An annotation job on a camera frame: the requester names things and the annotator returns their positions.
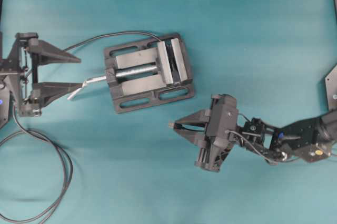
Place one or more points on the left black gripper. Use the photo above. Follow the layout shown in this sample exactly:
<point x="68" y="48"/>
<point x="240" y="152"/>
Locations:
<point x="14" y="75"/>

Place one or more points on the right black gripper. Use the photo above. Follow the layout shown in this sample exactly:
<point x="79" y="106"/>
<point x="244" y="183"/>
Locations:
<point x="214" y="140"/>

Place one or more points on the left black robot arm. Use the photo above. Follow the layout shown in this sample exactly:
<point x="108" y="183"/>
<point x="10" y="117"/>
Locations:
<point x="5" y="97"/>

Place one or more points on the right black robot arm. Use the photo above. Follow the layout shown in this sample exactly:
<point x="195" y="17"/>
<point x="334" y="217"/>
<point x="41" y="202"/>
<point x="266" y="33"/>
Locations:
<point x="309" y="139"/>

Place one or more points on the black bench vise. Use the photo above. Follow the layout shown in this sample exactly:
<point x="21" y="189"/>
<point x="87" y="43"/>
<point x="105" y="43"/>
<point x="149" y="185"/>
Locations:
<point x="148" y="72"/>

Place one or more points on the silver vise handle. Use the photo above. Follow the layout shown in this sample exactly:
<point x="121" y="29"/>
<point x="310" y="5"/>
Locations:
<point x="85" y="83"/>

